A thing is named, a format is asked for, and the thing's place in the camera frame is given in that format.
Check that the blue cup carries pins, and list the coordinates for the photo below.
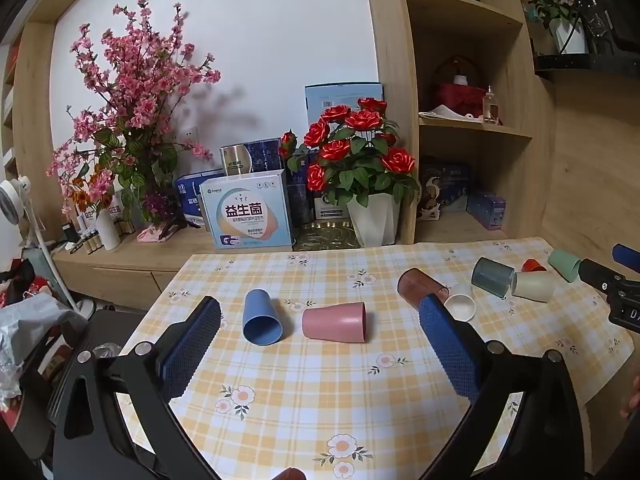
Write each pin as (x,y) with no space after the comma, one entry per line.
(262,322)

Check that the black speckled shelf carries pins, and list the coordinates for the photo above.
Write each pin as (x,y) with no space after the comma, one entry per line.
(590,64)

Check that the wooden shelf unit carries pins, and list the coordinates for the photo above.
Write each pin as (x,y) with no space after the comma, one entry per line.
(505,160)

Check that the light blue flat box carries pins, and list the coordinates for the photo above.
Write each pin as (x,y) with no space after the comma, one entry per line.
(332,102)

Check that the white paper sheet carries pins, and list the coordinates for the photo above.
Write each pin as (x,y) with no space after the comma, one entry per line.
(442,111)

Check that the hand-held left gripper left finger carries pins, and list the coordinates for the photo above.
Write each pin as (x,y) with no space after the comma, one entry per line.
(192,345)

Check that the tall white vase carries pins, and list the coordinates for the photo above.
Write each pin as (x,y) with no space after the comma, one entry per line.
(108,230)

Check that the white faceted flower pot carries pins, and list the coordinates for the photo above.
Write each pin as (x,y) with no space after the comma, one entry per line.
(372,220)

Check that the brown cup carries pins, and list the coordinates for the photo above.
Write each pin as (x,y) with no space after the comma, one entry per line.
(417,285)

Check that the pink cup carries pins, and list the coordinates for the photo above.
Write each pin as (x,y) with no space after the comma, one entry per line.
(334,322)

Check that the patterned gift box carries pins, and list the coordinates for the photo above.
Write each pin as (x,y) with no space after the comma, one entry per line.
(442,192)

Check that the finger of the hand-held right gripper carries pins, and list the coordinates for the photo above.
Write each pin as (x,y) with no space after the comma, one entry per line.
(600,272)
(627,256)

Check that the dark grey cup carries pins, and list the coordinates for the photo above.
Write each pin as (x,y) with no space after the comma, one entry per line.
(492,275)

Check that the gold decorative tray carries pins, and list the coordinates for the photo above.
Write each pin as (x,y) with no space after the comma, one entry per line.
(325,236)

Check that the pink blossom artificial plant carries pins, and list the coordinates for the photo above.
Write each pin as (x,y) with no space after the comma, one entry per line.
(130,105)

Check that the white wall socket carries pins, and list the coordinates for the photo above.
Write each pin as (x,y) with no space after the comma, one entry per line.
(190,133)

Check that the yellow plaid floral tablecloth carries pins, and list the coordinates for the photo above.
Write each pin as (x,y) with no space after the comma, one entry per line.
(325,400)

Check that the beige cup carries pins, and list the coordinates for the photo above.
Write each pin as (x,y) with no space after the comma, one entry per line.
(532,286)

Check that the glass perfume bottle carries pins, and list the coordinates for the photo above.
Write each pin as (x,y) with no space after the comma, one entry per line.
(490,106)

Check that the white standing fan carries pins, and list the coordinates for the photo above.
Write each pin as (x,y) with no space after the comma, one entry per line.
(17,205)

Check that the dark blue patterned box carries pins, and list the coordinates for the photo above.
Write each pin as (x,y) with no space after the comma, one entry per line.
(264,156)

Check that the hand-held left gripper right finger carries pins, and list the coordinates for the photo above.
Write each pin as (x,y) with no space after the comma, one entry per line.
(450,352)

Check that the orange cup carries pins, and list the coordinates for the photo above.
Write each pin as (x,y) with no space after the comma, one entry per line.
(533,264)

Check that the row of small bottles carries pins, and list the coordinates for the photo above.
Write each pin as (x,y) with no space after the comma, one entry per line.
(90,244)

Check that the wooden sideboard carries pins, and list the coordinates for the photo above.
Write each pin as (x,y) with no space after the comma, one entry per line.
(130,270)

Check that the grey plastic bag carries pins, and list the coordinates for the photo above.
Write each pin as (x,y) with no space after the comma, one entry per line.
(25,332)

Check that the pink cloth flower base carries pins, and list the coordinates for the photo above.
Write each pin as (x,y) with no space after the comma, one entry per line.
(155,234)

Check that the person's right hand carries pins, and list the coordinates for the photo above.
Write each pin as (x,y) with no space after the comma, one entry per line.
(632,404)

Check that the red rose bouquet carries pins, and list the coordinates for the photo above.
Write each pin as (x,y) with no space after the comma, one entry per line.
(355,155)

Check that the blue and white milk carton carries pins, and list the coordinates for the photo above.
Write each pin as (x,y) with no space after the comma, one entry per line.
(189,197)

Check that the small blue box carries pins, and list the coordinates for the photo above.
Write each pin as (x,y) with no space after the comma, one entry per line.
(485,210)

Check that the silver metal can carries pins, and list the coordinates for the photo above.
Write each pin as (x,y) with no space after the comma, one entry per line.
(235,160)

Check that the red gift basket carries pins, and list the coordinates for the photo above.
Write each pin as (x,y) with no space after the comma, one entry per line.
(462,95)

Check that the white cup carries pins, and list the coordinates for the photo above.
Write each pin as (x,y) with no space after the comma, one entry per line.
(460,305)

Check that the white round flower pot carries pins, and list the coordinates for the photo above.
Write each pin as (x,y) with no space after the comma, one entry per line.
(570,36)

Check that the dark blue tall box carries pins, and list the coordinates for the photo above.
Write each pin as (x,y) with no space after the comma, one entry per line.
(300,202)

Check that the green cup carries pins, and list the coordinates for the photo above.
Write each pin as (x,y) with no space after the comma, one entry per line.
(565,265)

